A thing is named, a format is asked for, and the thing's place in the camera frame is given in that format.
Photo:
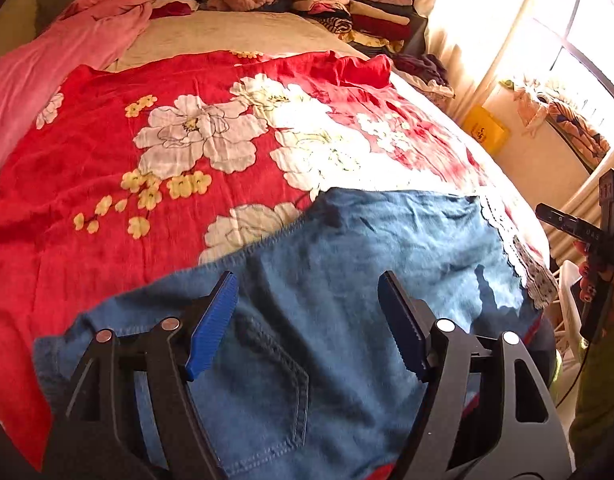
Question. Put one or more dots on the person's right hand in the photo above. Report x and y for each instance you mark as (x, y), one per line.
(587, 285)

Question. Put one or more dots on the pink blanket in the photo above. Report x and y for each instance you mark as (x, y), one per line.
(62, 50)

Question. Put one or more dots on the dark red cloth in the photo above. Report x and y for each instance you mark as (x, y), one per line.
(174, 8)

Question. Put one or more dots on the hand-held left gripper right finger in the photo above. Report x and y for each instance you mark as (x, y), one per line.
(397, 320)

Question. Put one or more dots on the blue denim pants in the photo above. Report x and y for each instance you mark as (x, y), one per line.
(337, 270)

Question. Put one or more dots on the purple clothes heap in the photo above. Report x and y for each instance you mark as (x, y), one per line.
(422, 67)

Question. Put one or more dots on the red floral blanket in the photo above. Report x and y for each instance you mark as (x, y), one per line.
(87, 170)

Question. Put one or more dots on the pile of folded clothes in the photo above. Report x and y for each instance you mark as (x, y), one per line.
(372, 15)

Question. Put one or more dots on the cream curtain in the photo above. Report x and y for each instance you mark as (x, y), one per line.
(467, 20)

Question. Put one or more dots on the white plastic rack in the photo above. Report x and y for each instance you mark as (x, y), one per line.
(569, 310)

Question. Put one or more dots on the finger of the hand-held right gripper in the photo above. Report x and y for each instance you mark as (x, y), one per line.
(569, 222)

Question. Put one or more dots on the window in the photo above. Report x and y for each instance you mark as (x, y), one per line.
(577, 35)

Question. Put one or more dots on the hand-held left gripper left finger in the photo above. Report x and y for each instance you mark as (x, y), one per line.
(214, 325)

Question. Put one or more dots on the yellow bag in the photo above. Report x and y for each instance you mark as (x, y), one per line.
(484, 130)

